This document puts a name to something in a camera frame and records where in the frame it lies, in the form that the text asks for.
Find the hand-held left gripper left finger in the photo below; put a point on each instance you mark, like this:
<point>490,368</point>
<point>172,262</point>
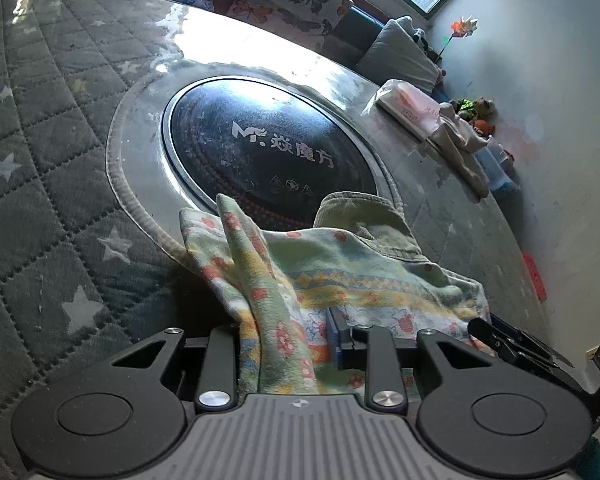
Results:
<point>225,345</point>

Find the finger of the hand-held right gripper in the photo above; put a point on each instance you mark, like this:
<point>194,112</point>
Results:
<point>490,337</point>
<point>535,345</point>

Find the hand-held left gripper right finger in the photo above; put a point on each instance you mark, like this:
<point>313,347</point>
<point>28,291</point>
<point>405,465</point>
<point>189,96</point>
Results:
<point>336,340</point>

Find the floral patterned garment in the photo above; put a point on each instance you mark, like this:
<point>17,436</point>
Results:
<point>340,270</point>

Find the red flat object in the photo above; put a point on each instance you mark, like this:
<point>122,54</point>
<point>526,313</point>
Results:
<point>535,277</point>

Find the light blue container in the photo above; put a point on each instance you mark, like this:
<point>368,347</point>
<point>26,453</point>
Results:
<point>497,170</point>

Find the beige cloth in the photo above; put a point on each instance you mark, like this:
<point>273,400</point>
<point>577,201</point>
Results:
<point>460,145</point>

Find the round black induction cooktop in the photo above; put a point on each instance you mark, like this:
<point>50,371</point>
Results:
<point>270,145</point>

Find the green and orange plush toy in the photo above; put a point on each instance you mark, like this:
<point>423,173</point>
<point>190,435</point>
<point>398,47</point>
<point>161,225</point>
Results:
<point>475,112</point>

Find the pink tissue packet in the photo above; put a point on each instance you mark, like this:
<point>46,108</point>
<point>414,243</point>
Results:
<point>405,107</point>

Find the grey pillow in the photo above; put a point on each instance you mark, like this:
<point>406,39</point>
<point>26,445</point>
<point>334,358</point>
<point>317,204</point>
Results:
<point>405,55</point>

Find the colourful pinwheel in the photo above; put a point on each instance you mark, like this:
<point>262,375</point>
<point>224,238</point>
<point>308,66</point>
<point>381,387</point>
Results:
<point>462,27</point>

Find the blue sofa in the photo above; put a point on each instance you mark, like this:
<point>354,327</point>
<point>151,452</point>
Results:
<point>360,25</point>

